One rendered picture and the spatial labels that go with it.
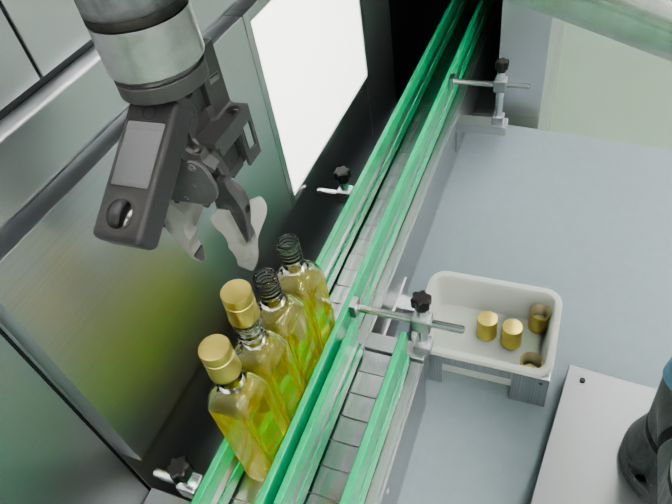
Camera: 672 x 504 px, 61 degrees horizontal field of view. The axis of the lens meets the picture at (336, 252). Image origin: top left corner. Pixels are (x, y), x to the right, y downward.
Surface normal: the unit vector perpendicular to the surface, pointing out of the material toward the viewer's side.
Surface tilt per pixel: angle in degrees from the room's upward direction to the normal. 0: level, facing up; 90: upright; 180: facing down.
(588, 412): 3
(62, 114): 90
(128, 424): 90
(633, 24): 104
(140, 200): 32
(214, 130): 0
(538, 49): 90
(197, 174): 90
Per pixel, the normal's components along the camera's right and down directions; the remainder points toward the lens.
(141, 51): 0.11, 0.70
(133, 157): -0.32, -0.22
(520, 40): -0.35, 0.71
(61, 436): 0.93, 0.16
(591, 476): -0.16, -0.72
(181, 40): 0.81, 0.33
